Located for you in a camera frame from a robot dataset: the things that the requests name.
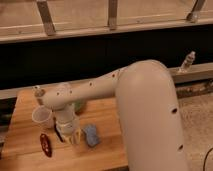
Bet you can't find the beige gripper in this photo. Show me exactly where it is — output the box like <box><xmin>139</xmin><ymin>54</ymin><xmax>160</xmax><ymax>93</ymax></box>
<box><xmin>54</xmin><ymin>104</ymin><xmax>81</xmax><ymax>145</ymax></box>

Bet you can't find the black white striped eraser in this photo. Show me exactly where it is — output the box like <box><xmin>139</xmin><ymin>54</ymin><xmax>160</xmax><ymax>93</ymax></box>
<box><xmin>54</xmin><ymin>125</ymin><xmax>64</xmax><ymax>143</ymax></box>

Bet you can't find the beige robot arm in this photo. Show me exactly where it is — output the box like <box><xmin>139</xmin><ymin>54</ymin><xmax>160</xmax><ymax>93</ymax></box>
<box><xmin>43</xmin><ymin>60</ymin><xmax>189</xmax><ymax>171</ymax></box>

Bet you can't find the blue sponge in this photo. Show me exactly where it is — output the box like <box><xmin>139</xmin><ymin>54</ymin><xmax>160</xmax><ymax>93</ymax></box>
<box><xmin>83</xmin><ymin>124</ymin><xmax>100</xmax><ymax>148</ymax></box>

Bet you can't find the dark red oval object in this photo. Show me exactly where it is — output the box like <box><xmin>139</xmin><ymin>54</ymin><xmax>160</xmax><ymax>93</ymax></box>
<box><xmin>40</xmin><ymin>134</ymin><xmax>52</xmax><ymax>157</ymax></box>

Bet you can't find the green bowl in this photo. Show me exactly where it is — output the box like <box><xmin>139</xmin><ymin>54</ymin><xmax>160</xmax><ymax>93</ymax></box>
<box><xmin>74</xmin><ymin>101</ymin><xmax>86</xmax><ymax>113</ymax></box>

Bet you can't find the clear plastic cup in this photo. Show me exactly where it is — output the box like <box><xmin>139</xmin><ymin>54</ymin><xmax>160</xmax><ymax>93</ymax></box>
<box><xmin>32</xmin><ymin>105</ymin><xmax>54</xmax><ymax>129</ymax></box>

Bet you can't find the small clear plastic bottle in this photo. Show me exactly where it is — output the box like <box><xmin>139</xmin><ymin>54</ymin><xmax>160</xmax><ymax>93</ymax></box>
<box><xmin>33</xmin><ymin>85</ymin><xmax>45</xmax><ymax>105</ymax></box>

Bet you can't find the clear bottle on ledge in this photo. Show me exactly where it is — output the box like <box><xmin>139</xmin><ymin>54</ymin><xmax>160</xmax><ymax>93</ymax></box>
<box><xmin>178</xmin><ymin>51</ymin><xmax>195</xmax><ymax>73</ymax></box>

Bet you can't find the left metal rail bracket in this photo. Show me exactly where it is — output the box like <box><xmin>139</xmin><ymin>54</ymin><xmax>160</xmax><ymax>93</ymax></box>
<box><xmin>36</xmin><ymin>0</ymin><xmax>56</xmax><ymax>36</ymax></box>

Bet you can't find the metal rail bracket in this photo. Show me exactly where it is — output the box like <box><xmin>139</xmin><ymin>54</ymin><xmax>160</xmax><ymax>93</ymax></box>
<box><xmin>108</xmin><ymin>0</ymin><xmax>118</xmax><ymax>30</ymax></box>
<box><xmin>186</xmin><ymin>0</ymin><xmax>206</xmax><ymax>23</ymax></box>
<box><xmin>36</xmin><ymin>0</ymin><xmax>56</xmax><ymax>36</ymax></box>

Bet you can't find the middle metal rail bracket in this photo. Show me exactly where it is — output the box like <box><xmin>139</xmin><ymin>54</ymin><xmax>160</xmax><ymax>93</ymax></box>
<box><xmin>108</xmin><ymin>0</ymin><xmax>118</xmax><ymax>30</ymax></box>

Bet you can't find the right metal rail bracket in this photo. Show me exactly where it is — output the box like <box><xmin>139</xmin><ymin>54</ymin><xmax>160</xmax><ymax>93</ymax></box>
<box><xmin>186</xmin><ymin>0</ymin><xmax>206</xmax><ymax>23</ymax></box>

